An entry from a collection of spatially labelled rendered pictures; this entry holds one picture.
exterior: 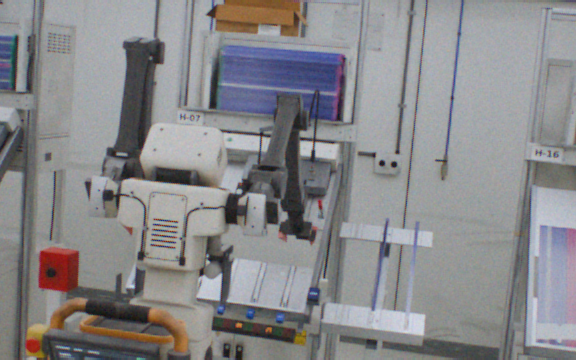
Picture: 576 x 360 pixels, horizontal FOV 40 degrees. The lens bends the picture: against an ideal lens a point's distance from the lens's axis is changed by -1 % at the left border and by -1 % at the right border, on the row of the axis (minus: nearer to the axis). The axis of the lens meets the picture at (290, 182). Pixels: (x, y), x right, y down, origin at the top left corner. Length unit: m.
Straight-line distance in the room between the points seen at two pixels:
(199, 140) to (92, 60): 3.09
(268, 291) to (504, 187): 2.12
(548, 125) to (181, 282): 1.78
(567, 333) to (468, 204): 1.95
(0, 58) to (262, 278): 1.57
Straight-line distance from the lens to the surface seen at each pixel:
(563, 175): 3.40
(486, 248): 4.76
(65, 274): 3.30
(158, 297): 2.20
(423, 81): 4.68
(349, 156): 3.28
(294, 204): 2.81
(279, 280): 2.96
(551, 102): 3.38
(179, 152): 2.15
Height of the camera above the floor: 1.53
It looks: 7 degrees down
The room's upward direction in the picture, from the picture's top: 5 degrees clockwise
